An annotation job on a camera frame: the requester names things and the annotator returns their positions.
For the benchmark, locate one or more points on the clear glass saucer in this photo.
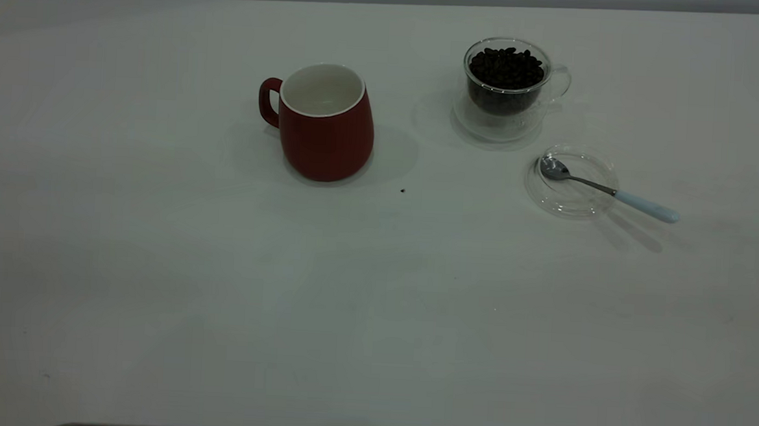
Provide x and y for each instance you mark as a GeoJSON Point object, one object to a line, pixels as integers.
{"type": "Point", "coordinates": [488, 131]}

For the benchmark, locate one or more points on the dark roasted coffee beans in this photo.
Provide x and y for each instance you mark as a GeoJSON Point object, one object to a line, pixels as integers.
{"type": "Point", "coordinates": [507, 67]}

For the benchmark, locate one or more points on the red mug white inside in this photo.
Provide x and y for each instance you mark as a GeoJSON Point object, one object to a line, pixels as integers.
{"type": "Point", "coordinates": [324, 145]}

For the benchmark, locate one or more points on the clear ribbed glass dish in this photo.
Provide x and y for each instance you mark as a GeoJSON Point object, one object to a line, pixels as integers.
{"type": "Point", "coordinates": [575, 197]}

